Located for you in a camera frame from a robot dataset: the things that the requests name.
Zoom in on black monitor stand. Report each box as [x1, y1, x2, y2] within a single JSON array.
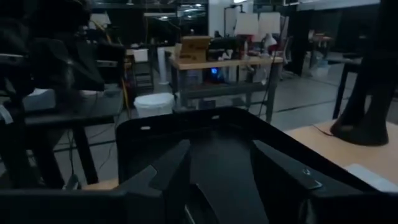
[[329, 0, 398, 147]]

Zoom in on black pegboard cart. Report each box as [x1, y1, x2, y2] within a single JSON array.
[[114, 106, 379, 224]]

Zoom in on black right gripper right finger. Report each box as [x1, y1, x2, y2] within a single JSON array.
[[250, 139, 364, 224]]

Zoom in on background workbench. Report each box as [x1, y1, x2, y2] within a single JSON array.
[[170, 63, 280, 124]]

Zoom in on brown cardboard box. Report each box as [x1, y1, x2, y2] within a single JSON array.
[[178, 35, 213, 63]]

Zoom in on white shade table lamp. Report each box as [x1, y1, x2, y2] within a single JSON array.
[[234, 12, 259, 60], [257, 11, 282, 52]]

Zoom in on white trash bin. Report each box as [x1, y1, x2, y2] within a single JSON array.
[[133, 92, 176, 119]]

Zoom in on white pedestal column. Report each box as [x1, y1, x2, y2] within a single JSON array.
[[156, 46, 171, 86]]

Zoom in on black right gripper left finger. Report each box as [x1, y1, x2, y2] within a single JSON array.
[[119, 139, 192, 224]]

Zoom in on white box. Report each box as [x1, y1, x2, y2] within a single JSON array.
[[22, 88, 57, 112]]

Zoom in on wooden shelf board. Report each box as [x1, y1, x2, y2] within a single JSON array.
[[169, 55, 284, 72]]

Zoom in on wooden desk grey legs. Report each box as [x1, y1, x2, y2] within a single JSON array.
[[284, 119, 398, 194]]

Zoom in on black side table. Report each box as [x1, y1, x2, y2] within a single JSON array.
[[0, 89, 124, 189]]

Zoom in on white desk label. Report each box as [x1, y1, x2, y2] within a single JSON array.
[[343, 163, 398, 194]]

